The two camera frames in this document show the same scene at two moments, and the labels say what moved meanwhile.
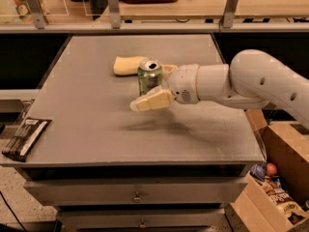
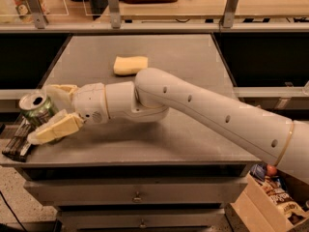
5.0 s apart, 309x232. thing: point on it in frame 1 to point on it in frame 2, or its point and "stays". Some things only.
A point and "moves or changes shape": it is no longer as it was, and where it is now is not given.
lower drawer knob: [142, 225] stays
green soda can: [149, 75] moves or changes shape
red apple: [271, 169] stays
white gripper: [182, 81] to [89, 102]
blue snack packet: [259, 170] stays
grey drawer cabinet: [109, 168] stays
